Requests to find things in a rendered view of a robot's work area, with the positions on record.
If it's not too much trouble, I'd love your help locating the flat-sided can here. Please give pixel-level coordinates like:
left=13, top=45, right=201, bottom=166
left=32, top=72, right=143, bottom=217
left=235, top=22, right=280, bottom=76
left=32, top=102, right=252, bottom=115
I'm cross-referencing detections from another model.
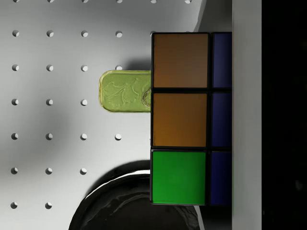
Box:
left=98, top=69, right=153, bottom=113

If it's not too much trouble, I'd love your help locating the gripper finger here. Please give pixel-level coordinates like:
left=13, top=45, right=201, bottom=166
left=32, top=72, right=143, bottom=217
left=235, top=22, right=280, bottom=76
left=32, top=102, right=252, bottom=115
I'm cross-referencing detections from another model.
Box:
left=194, top=205, right=233, bottom=230
left=193, top=0, right=233, bottom=33

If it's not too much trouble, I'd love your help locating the puzzle cube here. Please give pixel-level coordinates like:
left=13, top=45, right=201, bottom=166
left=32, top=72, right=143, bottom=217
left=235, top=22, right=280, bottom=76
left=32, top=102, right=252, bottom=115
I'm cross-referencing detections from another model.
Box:
left=149, top=31, right=233, bottom=207

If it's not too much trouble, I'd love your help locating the black plate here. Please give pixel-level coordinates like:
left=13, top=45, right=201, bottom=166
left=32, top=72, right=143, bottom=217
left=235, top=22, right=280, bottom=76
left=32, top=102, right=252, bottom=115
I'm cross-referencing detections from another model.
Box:
left=68, top=161, right=201, bottom=230

